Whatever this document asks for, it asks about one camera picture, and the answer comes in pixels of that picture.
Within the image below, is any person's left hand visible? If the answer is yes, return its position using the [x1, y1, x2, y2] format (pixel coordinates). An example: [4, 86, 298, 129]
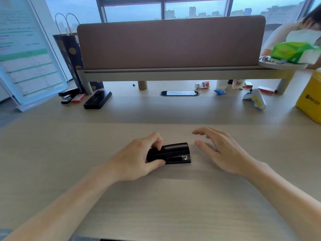
[108, 131, 166, 183]

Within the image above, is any person's right hand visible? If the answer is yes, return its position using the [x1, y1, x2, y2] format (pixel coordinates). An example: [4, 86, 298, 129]
[192, 127, 267, 176]

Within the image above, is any person's left forearm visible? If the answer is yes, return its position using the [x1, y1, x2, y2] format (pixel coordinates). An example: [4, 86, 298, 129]
[0, 162, 118, 241]

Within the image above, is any person's right forearm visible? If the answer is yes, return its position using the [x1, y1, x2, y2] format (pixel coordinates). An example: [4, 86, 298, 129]
[244, 160, 321, 241]

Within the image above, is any white game controller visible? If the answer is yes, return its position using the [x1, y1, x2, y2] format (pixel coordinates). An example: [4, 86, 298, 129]
[242, 88, 266, 110]

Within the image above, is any grey desk shelf riser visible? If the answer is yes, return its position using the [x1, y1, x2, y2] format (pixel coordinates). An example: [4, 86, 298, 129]
[76, 66, 296, 96]

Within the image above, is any black rectangular case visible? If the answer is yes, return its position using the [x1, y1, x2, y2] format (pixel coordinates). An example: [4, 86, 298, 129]
[83, 90, 112, 110]

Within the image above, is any pink desk divider screen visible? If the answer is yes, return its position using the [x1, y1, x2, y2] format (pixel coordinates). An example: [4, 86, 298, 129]
[77, 15, 266, 70]

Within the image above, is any small black stapler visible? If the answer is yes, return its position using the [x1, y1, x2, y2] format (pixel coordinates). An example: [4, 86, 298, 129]
[58, 88, 80, 104]

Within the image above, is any round white tray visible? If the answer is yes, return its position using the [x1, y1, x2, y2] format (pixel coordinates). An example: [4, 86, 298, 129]
[258, 56, 309, 70]

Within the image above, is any yellow container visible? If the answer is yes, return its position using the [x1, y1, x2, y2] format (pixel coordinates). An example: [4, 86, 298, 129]
[295, 68, 321, 117]

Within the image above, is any green tissue pack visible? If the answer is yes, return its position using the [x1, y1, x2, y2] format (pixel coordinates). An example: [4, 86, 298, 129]
[270, 42, 321, 65]

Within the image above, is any dark blue dotted gift bag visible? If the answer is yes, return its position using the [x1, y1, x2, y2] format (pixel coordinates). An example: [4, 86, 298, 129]
[52, 13, 104, 94]

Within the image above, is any printed sign board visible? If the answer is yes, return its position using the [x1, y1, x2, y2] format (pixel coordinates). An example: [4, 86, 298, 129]
[0, 0, 70, 112]

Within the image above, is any oval desk cable grommet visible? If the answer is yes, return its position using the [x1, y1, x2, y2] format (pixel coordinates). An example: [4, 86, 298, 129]
[160, 90, 200, 97]

